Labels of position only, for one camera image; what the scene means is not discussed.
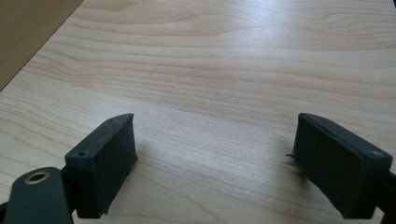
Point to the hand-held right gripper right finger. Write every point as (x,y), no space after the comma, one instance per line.
(339,171)

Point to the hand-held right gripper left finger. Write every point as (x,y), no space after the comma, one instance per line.
(102,168)

